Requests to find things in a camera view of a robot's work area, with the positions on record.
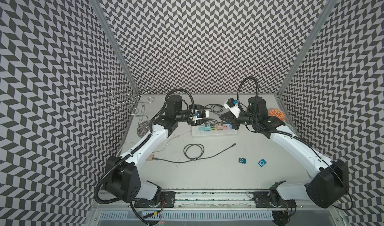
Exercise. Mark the teal usb charger plug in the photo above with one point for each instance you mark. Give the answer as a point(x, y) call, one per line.
point(206, 128)

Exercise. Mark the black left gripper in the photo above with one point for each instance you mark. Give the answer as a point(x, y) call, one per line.
point(195, 123)

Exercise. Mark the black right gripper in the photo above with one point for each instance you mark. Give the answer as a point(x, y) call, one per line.
point(235, 124)

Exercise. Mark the chrome wire jewelry stand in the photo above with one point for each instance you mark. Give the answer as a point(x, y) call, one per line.
point(135, 105)

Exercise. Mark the green patterned bowl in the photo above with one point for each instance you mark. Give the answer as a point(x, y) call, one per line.
point(292, 128)

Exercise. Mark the pink usb charger plug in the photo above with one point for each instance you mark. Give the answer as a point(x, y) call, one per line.
point(220, 127)

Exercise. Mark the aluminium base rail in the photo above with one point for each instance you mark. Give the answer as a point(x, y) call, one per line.
point(236, 208)

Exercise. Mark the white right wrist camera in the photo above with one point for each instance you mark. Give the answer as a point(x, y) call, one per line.
point(233, 106)

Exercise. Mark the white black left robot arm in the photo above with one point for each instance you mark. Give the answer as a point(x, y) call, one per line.
point(121, 180)

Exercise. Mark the orange patterned bowl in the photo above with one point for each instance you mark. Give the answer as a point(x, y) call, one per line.
point(275, 112)

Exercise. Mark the white multicolour power strip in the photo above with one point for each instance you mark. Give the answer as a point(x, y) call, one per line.
point(197, 131)

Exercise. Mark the blue square mp3 player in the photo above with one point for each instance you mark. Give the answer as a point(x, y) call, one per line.
point(262, 162)
point(242, 161)

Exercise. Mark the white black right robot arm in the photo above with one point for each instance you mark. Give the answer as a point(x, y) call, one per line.
point(328, 179)

